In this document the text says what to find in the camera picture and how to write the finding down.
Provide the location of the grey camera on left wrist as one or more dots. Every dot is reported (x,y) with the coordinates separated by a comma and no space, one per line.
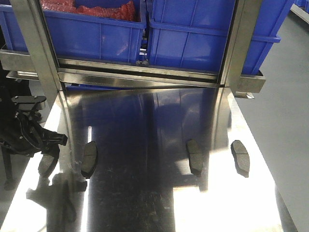
(29,103)

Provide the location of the black office chair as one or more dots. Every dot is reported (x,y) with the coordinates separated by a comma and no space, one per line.
(9,88)

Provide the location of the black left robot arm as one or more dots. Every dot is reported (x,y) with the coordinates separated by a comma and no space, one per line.
(10,136)

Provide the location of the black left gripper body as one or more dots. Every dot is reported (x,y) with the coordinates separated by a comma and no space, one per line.
(39,138)

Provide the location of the stainless steel rack frame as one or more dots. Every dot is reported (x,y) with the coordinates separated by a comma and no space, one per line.
(40,61)

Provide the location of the right blue plastic bin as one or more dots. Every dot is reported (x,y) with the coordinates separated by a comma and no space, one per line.
(192,34)

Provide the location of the red bubble wrap bags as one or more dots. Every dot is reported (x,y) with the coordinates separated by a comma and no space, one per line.
(125,12)

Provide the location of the far-left blue plastic bin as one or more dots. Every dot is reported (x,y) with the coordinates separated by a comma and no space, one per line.
(10,28)

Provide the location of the grey brake pad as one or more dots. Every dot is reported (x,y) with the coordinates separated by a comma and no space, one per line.
(241,158)
(47,166)
(90,160)
(195,157)

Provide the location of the left blue plastic bin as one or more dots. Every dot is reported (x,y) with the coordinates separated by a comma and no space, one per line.
(85,36)

